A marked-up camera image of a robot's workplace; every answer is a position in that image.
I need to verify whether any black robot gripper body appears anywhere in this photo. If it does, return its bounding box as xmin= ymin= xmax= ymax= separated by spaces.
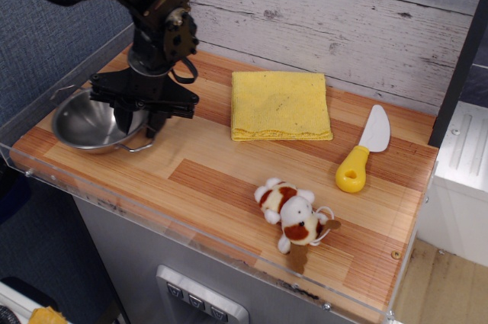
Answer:
xmin=90 ymin=68 xmax=199 ymax=119

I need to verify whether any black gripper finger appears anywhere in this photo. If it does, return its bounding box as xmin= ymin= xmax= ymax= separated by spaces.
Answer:
xmin=146 ymin=111 xmax=169 ymax=138
xmin=114 ymin=107 xmax=133 ymax=134

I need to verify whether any stainless steel bowl with handles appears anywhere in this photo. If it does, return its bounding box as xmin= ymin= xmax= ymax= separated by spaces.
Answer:
xmin=51 ymin=88 xmax=155 ymax=154

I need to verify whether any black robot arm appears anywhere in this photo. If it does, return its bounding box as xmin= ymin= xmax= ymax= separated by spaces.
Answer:
xmin=90 ymin=0 xmax=199 ymax=138

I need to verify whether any folded yellow cloth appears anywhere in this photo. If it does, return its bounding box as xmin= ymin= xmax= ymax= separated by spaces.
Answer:
xmin=231 ymin=71 xmax=333 ymax=141

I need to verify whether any brown white plush dog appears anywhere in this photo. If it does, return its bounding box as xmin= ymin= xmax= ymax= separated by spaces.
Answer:
xmin=254 ymin=178 xmax=341 ymax=275

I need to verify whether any silver dispenser button panel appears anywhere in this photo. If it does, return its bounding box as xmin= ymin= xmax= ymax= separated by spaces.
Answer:
xmin=156 ymin=265 xmax=250 ymax=323

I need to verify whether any yellow black object bottom left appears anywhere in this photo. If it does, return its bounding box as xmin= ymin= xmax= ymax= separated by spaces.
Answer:
xmin=0 ymin=304 xmax=66 ymax=324

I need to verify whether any clear acrylic table guard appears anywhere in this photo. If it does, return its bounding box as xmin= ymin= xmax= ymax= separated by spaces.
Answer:
xmin=0 ymin=24 xmax=439 ymax=324

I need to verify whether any white cabinet at right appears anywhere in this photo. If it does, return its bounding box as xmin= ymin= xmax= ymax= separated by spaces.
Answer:
xmin=417 ymin=101 xmax=487 ymax=266

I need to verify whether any yellow handled toy knife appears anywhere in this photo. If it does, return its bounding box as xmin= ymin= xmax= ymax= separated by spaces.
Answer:
xmin=335 ymin=104 xmax=390 ymax=193

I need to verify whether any black vertical post right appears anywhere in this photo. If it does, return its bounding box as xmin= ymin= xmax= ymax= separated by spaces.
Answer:
xmin=428 ymin=0 xmax=487 ymax=148

